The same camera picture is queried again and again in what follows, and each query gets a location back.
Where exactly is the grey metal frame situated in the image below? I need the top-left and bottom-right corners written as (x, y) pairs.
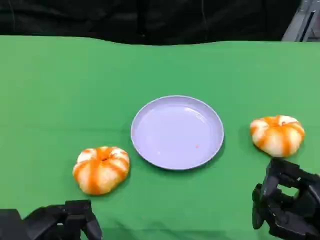
top-left (281, 0), bottom-right (320, 43)

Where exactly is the black backdrop curtain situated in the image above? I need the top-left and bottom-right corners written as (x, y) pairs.
top-left (0, 0), bottom-right (303, 46)

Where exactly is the lilac round plate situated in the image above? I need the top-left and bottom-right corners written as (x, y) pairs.
top-left (130, 94), bottom-right (225, 171)

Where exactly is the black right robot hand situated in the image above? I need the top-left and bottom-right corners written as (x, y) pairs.
top-left (251, 157), bottom-right (320, 240)

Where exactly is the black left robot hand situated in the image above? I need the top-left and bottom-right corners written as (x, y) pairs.
top-left (0, 199), bottom-right (103, 240)

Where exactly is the orange and white toy bread roll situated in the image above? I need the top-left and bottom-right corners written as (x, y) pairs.
top-left (72, 146), bottom-right (131, 196)
top-left (249, 115), bottom-right (306, 158)

